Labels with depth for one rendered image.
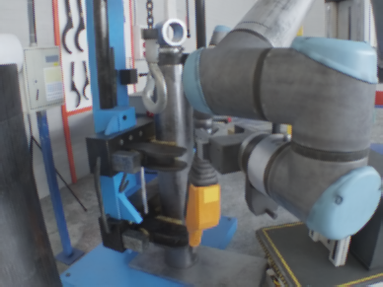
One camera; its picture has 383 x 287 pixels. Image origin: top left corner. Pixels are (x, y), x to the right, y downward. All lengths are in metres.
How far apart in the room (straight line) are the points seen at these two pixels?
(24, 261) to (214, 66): 0.33
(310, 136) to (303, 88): 0.05
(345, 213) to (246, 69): 0.19
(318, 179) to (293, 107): 0.08
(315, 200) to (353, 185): 0.04
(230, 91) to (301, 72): 0.09
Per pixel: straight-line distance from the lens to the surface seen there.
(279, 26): 0.45
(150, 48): 0.74
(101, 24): 1.71
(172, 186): 1.71
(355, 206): 0.34
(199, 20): 0.66
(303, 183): 0.33
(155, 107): 0.74
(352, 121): 0.31
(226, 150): 0.46
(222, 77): 0.35
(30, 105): 1.96
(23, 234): 0.39
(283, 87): 0.31
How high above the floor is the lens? 1.46
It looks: 15 degrees down
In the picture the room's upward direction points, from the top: 2 degrees counter-clockwise
